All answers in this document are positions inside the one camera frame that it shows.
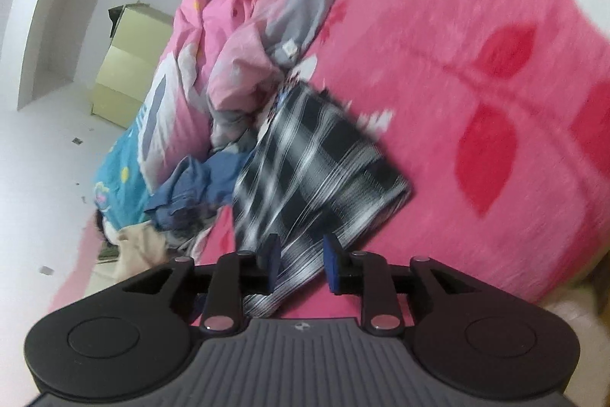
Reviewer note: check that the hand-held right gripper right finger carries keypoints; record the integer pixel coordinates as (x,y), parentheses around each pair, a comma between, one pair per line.
(333,268)

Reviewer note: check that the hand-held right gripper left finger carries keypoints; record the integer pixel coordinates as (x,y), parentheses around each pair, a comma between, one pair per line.
(272,259)

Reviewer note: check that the black white plaid shirt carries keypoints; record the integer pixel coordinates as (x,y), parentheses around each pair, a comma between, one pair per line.
(314,168)

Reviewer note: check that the blue jeans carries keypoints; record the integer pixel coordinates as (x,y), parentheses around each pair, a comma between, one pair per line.
(195,187)

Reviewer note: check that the cream garment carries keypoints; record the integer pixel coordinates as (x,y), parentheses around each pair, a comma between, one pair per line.
(140,249)

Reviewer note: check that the green patterned pillow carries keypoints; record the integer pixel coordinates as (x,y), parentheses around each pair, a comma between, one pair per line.
(107,253)

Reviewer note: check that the teal printed blanket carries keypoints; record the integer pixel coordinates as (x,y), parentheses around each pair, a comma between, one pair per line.
(124,178)

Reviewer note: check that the pink white headboard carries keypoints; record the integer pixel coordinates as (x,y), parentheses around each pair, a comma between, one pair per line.
(81,273)

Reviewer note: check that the pink floral blanket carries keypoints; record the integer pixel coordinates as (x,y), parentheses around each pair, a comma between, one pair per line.
(429,54)

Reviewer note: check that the pale yellow cabinet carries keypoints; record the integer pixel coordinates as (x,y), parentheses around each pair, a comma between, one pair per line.
(128,73)

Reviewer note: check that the pink grey quilt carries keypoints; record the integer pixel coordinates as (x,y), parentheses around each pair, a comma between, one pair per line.
(238,6)

